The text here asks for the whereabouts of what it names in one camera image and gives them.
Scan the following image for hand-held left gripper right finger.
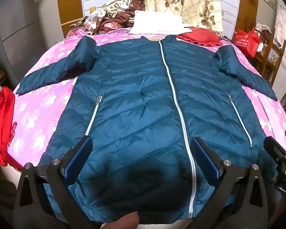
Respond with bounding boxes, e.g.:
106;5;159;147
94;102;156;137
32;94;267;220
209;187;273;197
191;136;274;229

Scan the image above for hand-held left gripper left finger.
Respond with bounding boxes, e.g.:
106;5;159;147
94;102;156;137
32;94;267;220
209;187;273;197
14;135;103;229

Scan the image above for teal puffer jacket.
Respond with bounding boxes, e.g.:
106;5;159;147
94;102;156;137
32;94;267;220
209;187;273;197
16;35;278;220

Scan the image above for person's left hand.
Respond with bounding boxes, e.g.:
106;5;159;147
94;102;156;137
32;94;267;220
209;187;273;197
102;212;141;229

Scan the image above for pink floral bedsheet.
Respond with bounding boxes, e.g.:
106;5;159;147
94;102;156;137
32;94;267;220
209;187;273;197
5;27;286;172

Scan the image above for wooden shelf rack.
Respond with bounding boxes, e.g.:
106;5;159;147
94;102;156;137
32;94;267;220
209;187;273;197
255;21;286;86

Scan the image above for red cloth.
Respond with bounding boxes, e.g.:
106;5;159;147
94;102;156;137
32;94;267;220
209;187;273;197
0;86;24;172

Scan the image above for red shopping bag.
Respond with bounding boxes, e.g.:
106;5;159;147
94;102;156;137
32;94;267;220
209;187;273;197
232;27;263;58

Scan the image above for red ruffled cushion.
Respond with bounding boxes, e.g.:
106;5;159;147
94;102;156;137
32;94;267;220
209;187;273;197
176;27;223;47

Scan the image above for clear plastic bag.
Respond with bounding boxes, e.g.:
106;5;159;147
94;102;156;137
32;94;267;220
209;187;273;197
83;10;105;31

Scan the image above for grey wardrobe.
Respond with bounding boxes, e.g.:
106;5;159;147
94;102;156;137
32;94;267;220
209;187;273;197
0;0;67;86

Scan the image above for white pillow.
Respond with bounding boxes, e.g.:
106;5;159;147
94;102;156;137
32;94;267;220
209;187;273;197
129;10;192;35

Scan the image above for wooden headboard with white panel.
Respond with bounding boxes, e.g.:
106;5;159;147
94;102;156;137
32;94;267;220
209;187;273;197
56;0;258;39

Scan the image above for brown floral quilt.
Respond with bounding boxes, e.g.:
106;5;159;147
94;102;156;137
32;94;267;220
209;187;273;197
95;0;146;31

